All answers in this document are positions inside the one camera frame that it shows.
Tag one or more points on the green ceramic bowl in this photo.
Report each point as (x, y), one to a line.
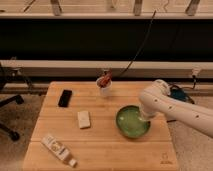
(130, 123)

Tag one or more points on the white plastic bottle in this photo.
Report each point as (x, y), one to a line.
(59, 150)

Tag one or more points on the red-brown item in cup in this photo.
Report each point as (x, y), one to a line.
(105, 79)

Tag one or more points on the white rectangular block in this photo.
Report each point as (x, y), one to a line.
(84, 119)

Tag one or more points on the white wall outlet plug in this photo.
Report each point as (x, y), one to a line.
(195, 71)

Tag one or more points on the black smartphone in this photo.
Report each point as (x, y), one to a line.
(65, 98)

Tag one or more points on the black office chair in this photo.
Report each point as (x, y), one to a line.
(14, 136)

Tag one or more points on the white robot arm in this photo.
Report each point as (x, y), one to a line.
(156, 98)

